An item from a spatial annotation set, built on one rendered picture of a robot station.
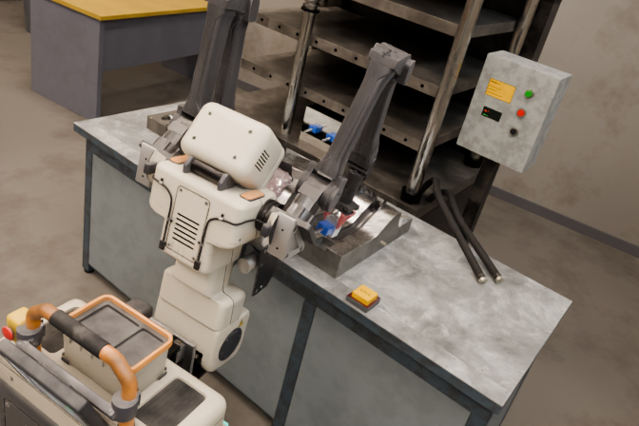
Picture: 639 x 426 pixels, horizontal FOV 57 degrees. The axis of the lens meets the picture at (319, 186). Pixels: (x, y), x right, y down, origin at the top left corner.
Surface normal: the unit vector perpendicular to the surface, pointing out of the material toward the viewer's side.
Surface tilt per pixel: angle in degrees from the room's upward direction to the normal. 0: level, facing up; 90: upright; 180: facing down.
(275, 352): 90
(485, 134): 90
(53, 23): 90
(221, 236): 82
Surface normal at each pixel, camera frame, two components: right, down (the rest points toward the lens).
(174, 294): -0.47, 0.18
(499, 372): 0.21, -0.86
